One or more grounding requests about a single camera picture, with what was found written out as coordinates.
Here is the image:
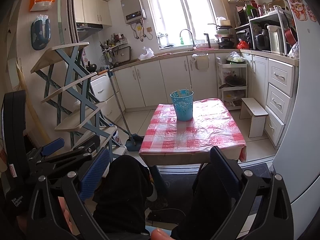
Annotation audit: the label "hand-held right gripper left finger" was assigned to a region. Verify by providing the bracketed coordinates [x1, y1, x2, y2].
[26, 148, 112, 240]

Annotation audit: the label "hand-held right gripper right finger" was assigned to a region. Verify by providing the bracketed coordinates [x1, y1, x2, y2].
[209, 145, 294, 240]

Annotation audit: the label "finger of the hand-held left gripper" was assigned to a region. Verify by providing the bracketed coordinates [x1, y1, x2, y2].
[40, 138, 65, 157]
[37, 135, 101, 178]

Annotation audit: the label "teal perforated plastic basket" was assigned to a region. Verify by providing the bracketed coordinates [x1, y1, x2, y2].
[170, 90, 194, 121]

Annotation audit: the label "bunch of bamboo chopsticks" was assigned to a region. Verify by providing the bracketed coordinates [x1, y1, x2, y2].
[172, 86, 193, 98]

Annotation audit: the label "person's left hand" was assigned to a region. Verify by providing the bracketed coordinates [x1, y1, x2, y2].
[57, 197, 73, 233]

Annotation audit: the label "person's right hand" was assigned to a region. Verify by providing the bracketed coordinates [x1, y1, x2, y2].
[150, 229, 172, 240]

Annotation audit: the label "person's left leg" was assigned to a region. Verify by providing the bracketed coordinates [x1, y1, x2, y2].
[92, 155, 154, 234]

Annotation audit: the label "person's leg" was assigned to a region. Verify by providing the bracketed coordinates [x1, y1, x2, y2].
[172, 164, 232, 240]
[92, 155, 154, 234]

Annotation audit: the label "person's right leg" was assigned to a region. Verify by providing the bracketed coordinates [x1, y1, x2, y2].
[172, 164, 232, 240]

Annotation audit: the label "red white checked tablecloth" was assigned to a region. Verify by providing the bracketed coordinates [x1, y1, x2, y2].
[139, 99, 247, 162]

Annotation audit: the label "white step stool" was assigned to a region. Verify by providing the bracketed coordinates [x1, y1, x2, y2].
[239, 97, 269, 138]

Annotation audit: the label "folding wooden shelf rack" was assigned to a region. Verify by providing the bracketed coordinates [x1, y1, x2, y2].
[30, 42, 118, 153]

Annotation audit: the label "dark wok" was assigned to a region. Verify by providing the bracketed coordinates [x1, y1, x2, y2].
[219, 75, 247, 89]

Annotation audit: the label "white drawer cabinet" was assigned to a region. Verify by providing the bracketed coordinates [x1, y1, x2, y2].
[240, 52, 297, 150]

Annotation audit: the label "white base cabinets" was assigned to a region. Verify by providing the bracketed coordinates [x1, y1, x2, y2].
[112, 52, 220, 109]

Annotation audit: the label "white refrigerator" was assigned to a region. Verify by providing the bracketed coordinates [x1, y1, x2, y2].
[271, 0, 320, 213]

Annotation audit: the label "dark hanging tray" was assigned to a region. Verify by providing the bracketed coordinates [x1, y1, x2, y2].
[117, 46, 132, 63]

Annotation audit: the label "blue slippers in plastic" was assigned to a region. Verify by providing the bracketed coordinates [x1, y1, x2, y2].
[31, 15, 52, 51]

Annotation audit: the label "white storage trolley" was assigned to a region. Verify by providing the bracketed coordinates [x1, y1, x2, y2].
[216, 57, 248, 110]

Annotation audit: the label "white plastic bag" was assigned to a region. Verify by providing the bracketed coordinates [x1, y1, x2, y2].
[139, 47, 155, 60]

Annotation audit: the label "white hanging waste bin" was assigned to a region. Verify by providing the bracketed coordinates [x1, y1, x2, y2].
[191, 53, 209, 72]

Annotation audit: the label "bag of green vegetables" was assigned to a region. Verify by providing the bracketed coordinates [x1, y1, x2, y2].
[226, 51, 246, 64]

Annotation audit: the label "black range hood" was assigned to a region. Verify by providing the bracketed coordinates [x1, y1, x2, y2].
[76, 22, 103, 34]

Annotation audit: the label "dish rack with pots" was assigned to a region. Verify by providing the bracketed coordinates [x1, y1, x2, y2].
[214, 25, 235, 49]

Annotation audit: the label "black rice cooker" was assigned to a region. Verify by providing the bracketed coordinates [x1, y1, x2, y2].
[254, 29, 270, 51]

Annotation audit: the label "chrome arched faucet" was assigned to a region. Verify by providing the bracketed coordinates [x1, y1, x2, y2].
[179, 29, 197, 51]

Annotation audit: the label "clear plastic bag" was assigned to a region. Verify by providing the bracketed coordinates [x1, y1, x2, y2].
[287, 41, 300, 59]

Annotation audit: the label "white electric thermo pot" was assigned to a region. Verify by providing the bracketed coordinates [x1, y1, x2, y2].
[267, 25, 285, 55]

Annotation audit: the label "grey water heater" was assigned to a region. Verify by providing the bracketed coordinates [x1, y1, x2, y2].
[120, 0, 147, 25]

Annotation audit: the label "red pot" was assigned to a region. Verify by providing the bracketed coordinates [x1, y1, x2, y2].
[284, 26, 298, 44]

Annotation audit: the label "white counter shelf rack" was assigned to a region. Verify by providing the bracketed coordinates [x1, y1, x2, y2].
[249, 5, 294, 55]

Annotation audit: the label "white framed window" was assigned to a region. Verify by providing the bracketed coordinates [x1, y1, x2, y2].
[144, 0, 218, 49]

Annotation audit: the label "large lion sticker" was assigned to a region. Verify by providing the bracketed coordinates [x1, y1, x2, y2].
[288, 0, 308, 22]

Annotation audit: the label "small lion sticker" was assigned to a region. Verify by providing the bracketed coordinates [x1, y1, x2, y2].
[306, 2, 318, 22]

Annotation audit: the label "blue long-handled dustpan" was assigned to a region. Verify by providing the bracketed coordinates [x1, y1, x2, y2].
[106, 69, 144, 151]

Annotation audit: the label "wall utensil rack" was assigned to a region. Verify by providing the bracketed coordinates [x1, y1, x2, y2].
[99, 32, 128, 63]

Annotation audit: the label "cream wall cabinets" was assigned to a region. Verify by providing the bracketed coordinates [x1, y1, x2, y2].
[73, 0, 112, 26]

